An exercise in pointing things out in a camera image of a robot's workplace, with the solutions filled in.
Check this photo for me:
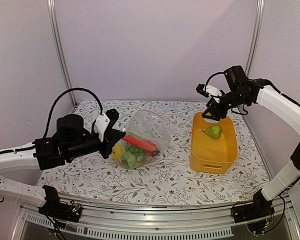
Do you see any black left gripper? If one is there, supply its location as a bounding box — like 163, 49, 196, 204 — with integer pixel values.
65, 129, 125, 160

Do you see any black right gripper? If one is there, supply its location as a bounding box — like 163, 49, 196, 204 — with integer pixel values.
201, 88, 250, 121

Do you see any yellow toy lemon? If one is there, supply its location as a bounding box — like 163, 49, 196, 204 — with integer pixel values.
111, 144, 124, 161

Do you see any green toy leafy vegetable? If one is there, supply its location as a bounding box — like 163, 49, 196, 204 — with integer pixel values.
201, 124, 222, 139

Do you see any green toy grape bunch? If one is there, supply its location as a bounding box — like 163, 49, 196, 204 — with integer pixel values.
121, 145, 148, 169

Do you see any clear zip top bag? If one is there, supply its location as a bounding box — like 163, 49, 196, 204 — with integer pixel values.
111, 110, 171, 169

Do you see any orange toy carrot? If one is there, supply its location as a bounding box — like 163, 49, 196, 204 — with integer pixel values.
122, 136, 160, 157

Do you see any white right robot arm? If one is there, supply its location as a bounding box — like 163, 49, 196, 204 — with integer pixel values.
196, 65, 300, 218

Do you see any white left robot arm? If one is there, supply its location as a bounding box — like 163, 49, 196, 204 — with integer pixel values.
0, 109, 126, 217

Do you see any yellow plastic basket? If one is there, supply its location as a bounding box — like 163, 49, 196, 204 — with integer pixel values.
189, 112, 238, 175

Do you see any floral patterned table mat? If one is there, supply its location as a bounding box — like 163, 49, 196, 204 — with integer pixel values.
38, 100, 269, 205

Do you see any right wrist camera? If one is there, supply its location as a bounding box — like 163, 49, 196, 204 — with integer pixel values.
195, 83, 210, 98

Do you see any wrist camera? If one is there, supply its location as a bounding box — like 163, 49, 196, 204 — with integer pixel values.
195, 83, 210, 98
105, 108, 119, 128

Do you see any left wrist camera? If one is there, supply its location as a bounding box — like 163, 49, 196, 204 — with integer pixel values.
105, 108, 119, 128

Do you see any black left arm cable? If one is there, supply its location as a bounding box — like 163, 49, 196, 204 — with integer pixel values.
42, 87, 104, 141

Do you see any aluminium front rail base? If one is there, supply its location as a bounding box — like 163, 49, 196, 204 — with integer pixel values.
11, 194, 300, 240

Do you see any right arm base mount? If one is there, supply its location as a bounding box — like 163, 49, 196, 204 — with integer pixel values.
230, 190, 275, 235

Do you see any right aluminium corner post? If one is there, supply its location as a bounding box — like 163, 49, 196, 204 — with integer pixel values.
245, 0, 265, 76

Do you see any aluminium corner post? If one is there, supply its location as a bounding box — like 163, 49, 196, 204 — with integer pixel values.
245, 0, 265, 76
46, 0, 77, 106

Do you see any left aluminium corner post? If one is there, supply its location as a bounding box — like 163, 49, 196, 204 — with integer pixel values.
46, 0, 77, 106

